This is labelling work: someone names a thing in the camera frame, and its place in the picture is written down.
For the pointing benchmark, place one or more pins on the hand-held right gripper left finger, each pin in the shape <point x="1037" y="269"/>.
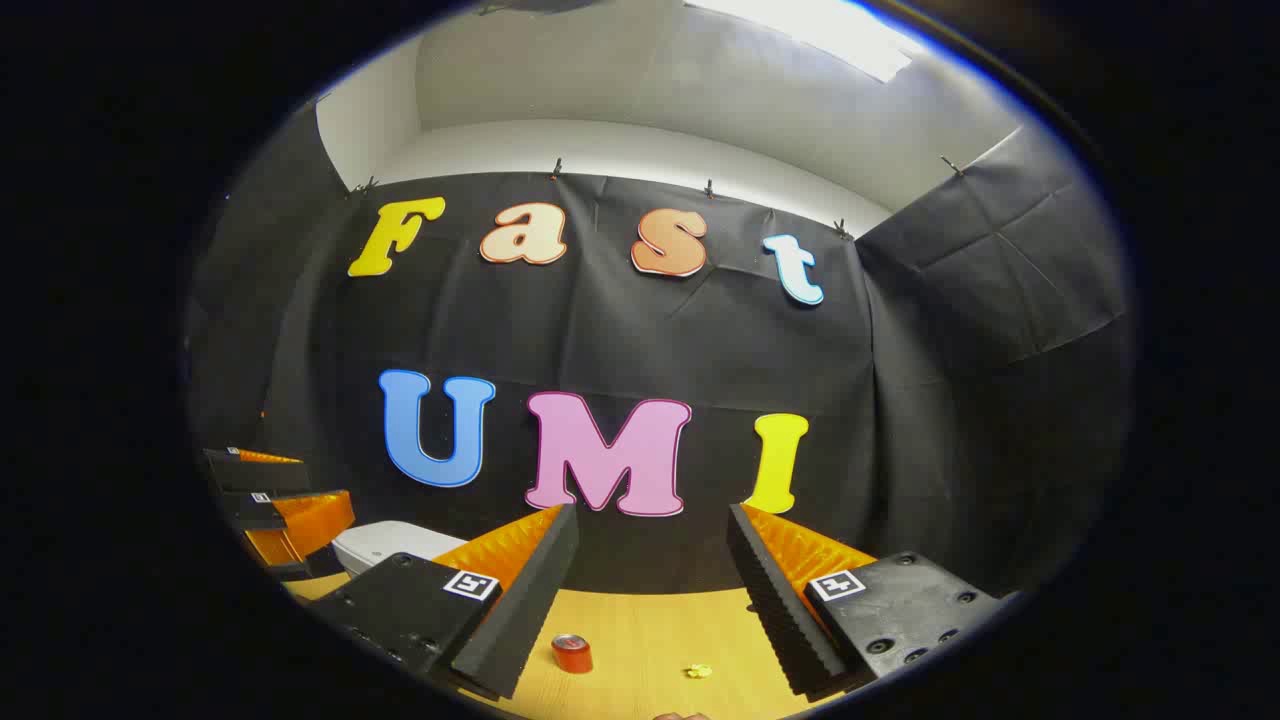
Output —
<point x="525" y="600"/>

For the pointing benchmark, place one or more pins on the yellow paper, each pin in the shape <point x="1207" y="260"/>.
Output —
<point x="698" y="671"/>

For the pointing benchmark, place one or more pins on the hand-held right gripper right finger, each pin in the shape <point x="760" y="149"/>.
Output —
<point x="780" y="600"/>

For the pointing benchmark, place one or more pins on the red pop can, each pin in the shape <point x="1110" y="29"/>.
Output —
<point x="572" y="655"/>

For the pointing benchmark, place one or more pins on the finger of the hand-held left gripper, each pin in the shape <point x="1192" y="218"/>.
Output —
<point x="250" y="475"/>
<point x="262" y="512"/>

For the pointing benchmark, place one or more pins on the black backdrop cloth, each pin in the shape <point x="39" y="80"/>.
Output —
<point x="620" y="330"/>

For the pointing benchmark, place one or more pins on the wooden desktop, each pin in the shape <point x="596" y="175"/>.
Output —
<point x="640" y="640"/>

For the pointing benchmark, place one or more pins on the white desktop garbage bin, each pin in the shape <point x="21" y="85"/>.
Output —
<point x="385" y="545"/>

